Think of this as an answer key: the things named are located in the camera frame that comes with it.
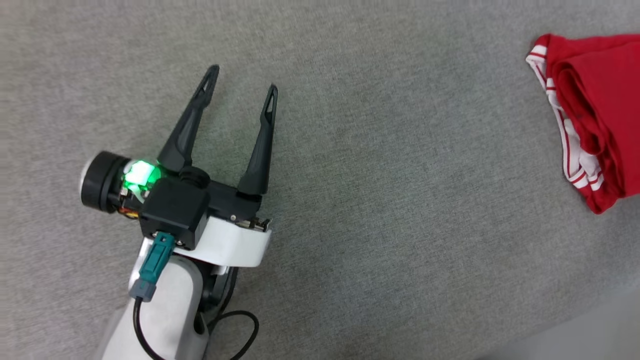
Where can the red and white garment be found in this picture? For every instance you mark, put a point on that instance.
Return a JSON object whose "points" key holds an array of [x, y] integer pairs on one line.
{"points": [[597, 110]]}

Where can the teal left camera connector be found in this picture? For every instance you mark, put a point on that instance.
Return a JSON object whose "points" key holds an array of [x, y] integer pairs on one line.
{"points": [[152, 267]]}

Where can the grey fabric sofa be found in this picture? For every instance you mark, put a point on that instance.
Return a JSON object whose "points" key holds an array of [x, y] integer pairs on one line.
{"points": [[375, 225]]}

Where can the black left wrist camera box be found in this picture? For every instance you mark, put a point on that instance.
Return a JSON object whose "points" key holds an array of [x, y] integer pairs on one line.
{"points": [[175, 212]]}

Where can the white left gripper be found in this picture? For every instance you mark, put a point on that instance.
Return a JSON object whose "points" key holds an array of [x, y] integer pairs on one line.
{"points": [[235, 240]]}

